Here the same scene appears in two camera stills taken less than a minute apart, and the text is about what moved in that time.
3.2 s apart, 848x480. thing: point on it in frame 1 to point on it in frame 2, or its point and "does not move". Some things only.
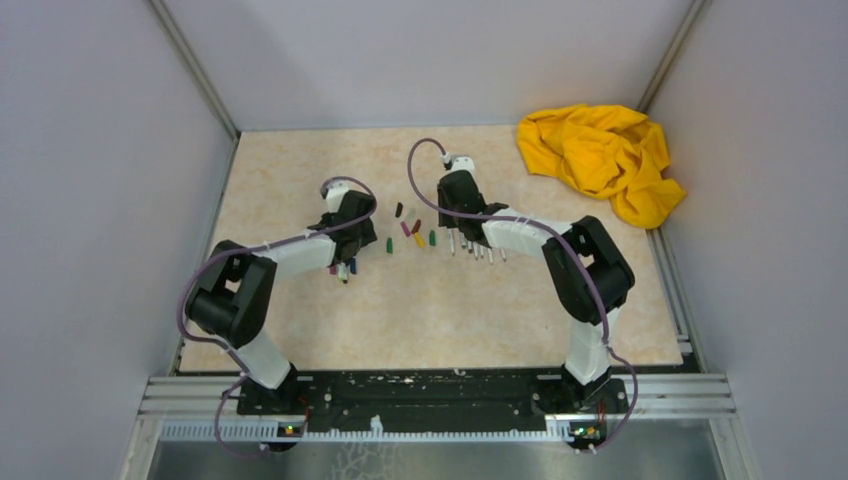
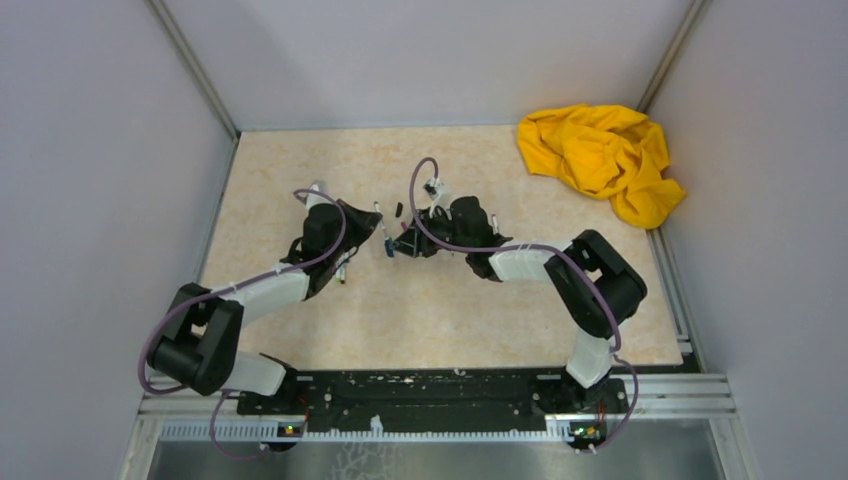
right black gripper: [446, 221] to [408, 243]
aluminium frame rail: [710, 396] does not move
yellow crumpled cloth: [607, 153] does not move
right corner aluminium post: [673, 52] does not move
